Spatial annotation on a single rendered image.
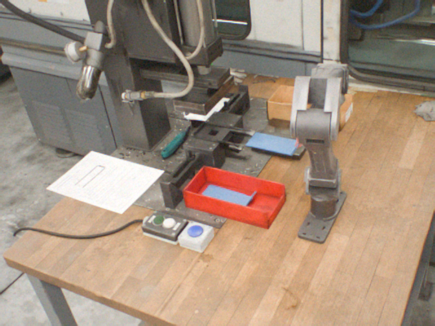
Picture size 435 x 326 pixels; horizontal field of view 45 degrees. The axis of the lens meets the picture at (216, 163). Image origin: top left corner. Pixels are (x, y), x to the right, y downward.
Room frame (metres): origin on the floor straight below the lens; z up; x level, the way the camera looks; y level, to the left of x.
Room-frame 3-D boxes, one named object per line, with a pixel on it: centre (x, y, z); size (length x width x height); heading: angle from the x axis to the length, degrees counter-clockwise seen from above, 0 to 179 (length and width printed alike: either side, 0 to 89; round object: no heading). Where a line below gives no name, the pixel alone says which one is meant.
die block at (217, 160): (1.34, -0.01, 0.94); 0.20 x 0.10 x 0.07; 147
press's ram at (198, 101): (1.36, 0.06, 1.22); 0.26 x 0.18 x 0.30; 57
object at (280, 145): (1.21, -0.17, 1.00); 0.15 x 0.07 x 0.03; 56
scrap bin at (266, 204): (1.08, -0.03, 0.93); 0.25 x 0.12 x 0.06; 57
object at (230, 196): (1.10, -0.01, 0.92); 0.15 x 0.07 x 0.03; 53
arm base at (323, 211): (0.98, -0.25, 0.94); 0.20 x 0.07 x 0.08; 147
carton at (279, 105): (1.47, -0.33, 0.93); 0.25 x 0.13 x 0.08; 57
